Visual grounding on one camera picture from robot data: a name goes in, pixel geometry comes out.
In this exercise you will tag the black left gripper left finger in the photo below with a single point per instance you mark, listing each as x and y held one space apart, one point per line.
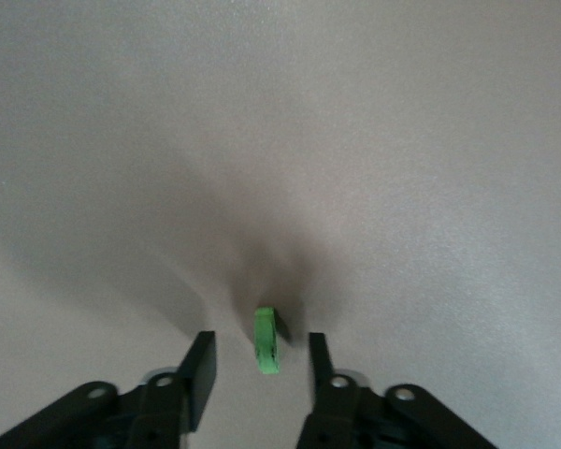
198 383

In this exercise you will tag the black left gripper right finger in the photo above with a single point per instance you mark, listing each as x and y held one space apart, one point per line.
327 402

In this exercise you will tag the dark green foam letter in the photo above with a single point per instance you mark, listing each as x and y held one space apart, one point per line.
265 341

